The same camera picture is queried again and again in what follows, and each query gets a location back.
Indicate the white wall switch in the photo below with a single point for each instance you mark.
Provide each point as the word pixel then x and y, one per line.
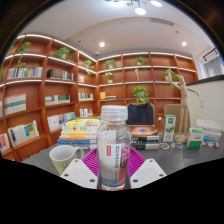
pixel 201 102

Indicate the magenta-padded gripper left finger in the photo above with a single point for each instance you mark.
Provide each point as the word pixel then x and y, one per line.
pixel 80 171

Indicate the tall green white carton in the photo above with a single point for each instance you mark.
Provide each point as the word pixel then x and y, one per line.
pixel 169 128

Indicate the black ceiling track rail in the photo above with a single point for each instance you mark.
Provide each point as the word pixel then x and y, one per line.
pixel 210 53

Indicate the grey curtain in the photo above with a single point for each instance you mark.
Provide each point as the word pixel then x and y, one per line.
pixel 215 66

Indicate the wooden artist mannequin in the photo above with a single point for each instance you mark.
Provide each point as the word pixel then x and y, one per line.
pixel 184 100

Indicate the dark office chair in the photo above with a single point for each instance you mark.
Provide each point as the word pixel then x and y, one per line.
pixel 140 115

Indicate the wooden bookshelf unit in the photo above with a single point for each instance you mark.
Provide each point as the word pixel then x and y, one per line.
pixel 33 90

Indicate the colourful book stack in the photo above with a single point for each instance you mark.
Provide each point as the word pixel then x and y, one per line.
pixel 80 131

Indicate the small printed badge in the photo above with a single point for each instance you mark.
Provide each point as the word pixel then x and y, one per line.
pixel 216 144
pixel 176 145
pixel 210 144
pixel 164 145

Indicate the branching ceiling lamp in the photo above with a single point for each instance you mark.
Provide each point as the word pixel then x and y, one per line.
pixel 140 11

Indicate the dark book stack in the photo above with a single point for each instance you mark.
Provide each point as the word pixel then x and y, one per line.
pixel 145 136

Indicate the clear plastic water bottle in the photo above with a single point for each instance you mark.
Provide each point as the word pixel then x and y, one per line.
pixel 113 153

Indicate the beige chair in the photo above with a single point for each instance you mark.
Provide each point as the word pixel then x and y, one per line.
pixel 171 110

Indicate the ceiling air vent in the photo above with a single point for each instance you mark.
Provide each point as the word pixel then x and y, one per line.
pixel 161 21

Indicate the recessed ceiling spotlight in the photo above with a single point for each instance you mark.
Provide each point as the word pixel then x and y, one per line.
pixel 101 44
pixel 183 43

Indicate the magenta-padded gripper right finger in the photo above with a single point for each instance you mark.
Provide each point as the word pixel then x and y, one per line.
pixel 146 171

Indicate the yellow striped white mug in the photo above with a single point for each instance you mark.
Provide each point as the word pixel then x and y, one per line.
pixel 63 158

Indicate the small green white box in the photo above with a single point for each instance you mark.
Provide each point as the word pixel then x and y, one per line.
pixel 195 138

